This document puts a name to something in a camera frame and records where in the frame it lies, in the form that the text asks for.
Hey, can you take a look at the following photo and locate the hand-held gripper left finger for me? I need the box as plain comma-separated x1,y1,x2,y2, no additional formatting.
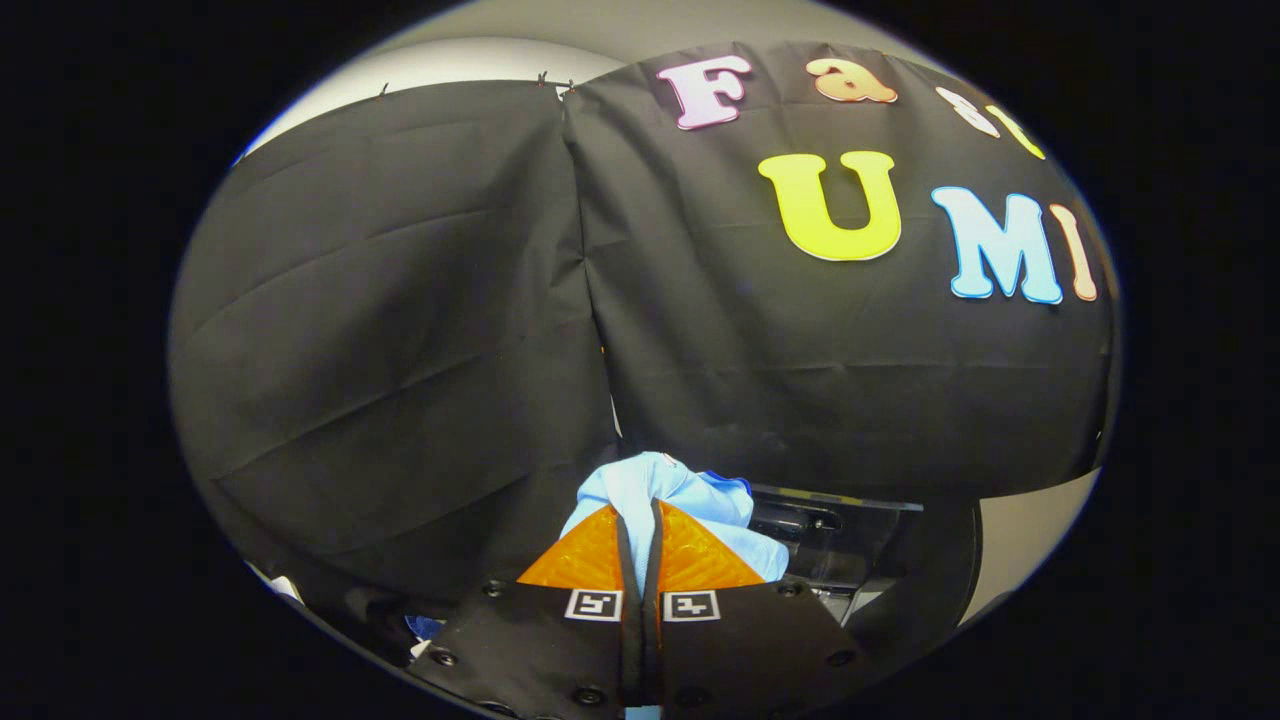
405,503,641,720

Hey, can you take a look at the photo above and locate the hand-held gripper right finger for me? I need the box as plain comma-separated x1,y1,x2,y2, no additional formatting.
640,498,871,720

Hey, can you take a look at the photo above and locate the light blue polo shirt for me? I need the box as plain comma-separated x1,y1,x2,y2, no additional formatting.
560,452,791,591

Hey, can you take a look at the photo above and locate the black backdrop cloth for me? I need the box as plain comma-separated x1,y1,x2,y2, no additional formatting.
168,40,1119,621

